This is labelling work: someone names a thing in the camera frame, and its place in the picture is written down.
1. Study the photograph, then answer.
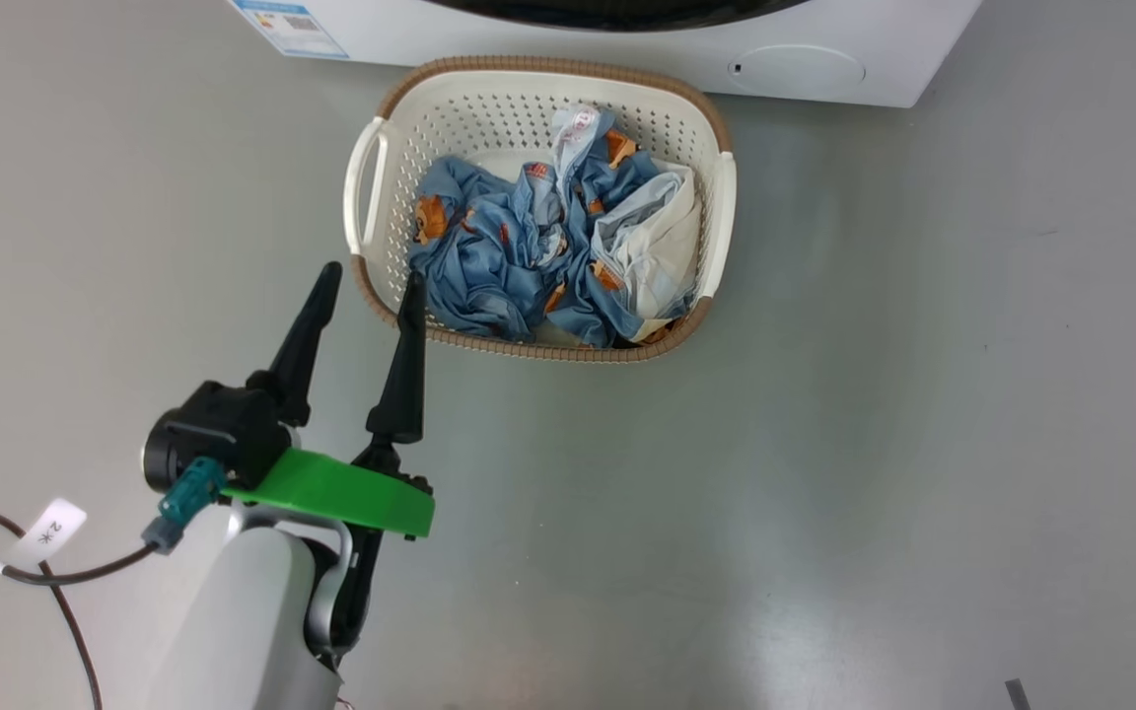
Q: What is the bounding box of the round white filter cover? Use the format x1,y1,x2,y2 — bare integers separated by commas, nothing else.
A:
729,43,867,96

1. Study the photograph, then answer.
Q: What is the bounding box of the blue cartoon print garment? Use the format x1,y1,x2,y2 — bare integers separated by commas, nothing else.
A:
408,105,699,348

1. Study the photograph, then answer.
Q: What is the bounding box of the white cable tag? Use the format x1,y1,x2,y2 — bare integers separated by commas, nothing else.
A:
6,498,89,571

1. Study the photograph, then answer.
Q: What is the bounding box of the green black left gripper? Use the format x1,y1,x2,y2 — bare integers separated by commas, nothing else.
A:
223,260,437,659

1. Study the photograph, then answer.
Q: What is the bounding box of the teal left cable connector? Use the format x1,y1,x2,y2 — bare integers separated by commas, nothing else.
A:
142,457,227,554

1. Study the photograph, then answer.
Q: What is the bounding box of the blue white energy label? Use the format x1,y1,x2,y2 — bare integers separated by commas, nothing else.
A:
230,0,350,60

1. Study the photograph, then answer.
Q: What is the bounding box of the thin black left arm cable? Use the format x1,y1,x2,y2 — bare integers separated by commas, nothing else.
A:
0,511,160,710

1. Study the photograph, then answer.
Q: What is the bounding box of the white washing machine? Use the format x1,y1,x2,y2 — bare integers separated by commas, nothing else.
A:
228,0,983,109

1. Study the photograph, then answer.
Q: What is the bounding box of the cream perforated laundry basket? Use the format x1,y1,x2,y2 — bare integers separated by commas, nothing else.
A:
343,55,738,364

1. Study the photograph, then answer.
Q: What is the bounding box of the dark washing machine door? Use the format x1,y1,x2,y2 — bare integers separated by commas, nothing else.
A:
420,0,811,33

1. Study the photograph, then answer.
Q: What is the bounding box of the white pale blue garment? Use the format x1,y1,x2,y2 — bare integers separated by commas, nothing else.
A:
591,168,703,342

